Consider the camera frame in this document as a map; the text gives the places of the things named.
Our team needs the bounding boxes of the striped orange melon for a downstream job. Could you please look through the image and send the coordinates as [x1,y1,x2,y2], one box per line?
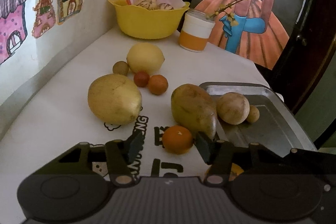
[204,163,244,185]

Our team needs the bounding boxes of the yellow lemon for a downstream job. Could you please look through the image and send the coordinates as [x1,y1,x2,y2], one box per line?
[126,42,165,75]

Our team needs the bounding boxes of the small brown kiwi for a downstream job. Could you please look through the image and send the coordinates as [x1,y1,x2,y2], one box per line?
[112,61,129,76]

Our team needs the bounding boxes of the metal tray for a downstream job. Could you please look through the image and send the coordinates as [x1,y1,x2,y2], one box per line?
[200,82,317,157]

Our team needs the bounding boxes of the yellow plastic bowl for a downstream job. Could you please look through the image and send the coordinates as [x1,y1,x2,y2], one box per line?
[108,0,190,40]

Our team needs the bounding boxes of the white orange cup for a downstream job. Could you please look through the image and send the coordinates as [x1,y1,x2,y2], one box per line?
[178,9,215,52]

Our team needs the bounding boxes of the yellow flower twig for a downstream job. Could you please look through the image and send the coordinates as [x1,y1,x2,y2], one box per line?
[206,0,245,27]

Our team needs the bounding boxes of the striped fruit in bowl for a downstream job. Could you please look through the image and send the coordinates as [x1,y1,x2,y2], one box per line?
[134,0,158,10]

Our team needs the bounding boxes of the small brown longan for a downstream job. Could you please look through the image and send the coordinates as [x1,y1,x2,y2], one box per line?
[246,105,260,123]

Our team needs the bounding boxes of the yellow-green pear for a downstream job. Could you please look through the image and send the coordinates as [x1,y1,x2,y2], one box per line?
[87,74,142,125]

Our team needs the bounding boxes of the small orange tangerine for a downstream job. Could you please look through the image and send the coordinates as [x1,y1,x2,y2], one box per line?
[162,125,194,155]

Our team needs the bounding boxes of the small orange kumquat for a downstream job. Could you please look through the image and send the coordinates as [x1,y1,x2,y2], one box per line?
[147,75,169,96]

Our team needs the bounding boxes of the small red fruit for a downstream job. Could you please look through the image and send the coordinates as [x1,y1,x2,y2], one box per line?
[133,71,150,88]

